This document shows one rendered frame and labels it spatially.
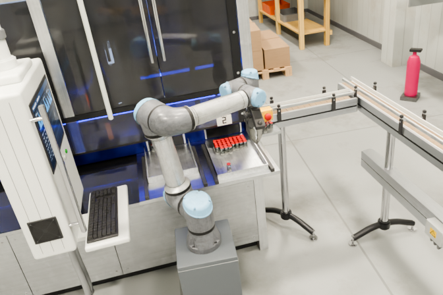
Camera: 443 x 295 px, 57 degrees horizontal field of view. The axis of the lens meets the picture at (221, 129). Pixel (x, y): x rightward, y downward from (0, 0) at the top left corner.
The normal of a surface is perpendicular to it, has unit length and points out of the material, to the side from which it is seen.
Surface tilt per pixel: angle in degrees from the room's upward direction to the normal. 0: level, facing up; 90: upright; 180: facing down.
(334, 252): 0
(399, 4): 90
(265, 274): 0
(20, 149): 90
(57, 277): 90
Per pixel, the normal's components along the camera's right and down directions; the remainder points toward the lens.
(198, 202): -0.04, -0.84
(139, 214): 0.22, 0.42
